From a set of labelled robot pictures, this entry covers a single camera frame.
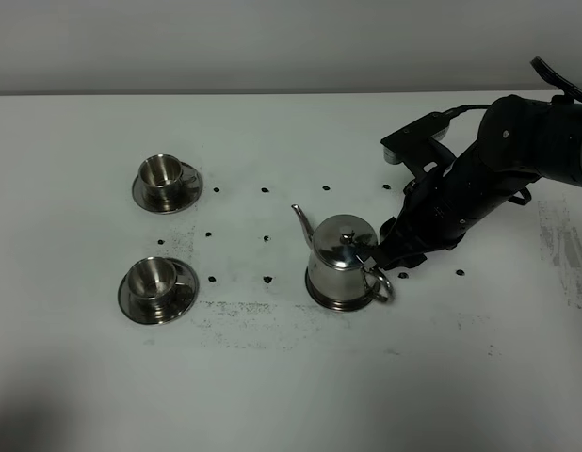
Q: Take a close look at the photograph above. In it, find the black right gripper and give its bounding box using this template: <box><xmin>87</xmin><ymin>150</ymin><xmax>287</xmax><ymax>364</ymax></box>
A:
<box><xmin>370</xmin><ymin>164</ymin><xmax>479</xmax><ymax>270</ymax></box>

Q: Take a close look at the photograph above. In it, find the near stainless steel teacup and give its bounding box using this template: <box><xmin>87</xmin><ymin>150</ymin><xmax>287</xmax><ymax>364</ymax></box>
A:
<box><xmin>125</xmin><ymin>256</ymin><xmax>190</xmax><ymax>309</ymax></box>

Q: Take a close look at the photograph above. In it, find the stainless steel teapot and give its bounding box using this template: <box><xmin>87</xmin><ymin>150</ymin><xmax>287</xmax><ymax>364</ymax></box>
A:
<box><xmin>291</xmin><ymin>204</ymin><xmax>394</xmax><ymax>303</ymax></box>

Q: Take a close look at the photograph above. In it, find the stainless steel teacup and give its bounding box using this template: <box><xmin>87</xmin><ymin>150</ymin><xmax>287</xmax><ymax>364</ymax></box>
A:
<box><xmin>125</xmin><ymin>256</ymin><xmax>190</xmax><ymax>309</ymax></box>
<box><xmin>137</xmin><ymin>153</ymin><xmax>183</xmax><ymax>195</ymax></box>

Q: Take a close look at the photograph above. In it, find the far stainless steel teacup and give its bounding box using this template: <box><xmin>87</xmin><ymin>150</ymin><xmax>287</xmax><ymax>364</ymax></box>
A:
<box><xmin>137</xmin><ymin>153</ymin><xmax>183</xmax><ymax>195</ymax></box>

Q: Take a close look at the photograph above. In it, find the steel teapot saucer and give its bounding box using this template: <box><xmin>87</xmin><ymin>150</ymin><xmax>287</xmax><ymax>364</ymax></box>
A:
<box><xmin>304</xmin><ymin>275</ymin><xmax>380</xmax><ymax>312</ymax></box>

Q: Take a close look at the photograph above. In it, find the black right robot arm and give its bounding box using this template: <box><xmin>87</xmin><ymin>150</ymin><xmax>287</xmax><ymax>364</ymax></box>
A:
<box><xmin>365</xmin><ymin>57</ymin><xmax>582</xmax><ymax>270</ymax></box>

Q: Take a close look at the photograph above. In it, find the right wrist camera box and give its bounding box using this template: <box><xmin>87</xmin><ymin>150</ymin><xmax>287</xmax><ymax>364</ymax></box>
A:
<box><xmin>380</xmin><ymin>112</ymin><xmax>451</xmax><ymax>165</ymax></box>

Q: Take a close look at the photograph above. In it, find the stainless steel saucer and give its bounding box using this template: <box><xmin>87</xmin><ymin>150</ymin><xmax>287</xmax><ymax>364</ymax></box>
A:
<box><xmin>118</xmin><ymin>256</ymin><xmax>200</xmax><ymax>325</ymax></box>
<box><xmin>132</xmin><ymin>163</ymin><xmax>203</xmax><ymax>215</ymax></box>

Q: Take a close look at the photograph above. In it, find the near stainless steel saucer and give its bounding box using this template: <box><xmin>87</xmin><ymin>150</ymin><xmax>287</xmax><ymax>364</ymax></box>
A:
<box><xmin>118</xmin><ymin>256</ymin><xmax>200</xmax><ymax>325</ymax></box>

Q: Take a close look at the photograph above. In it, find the far stainless steel saucer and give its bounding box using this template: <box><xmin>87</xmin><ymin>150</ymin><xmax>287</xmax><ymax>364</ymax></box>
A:
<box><xmin>132</xmin><ymin>163</ymin><xmax>203</xmax><ymax>215</ymax></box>

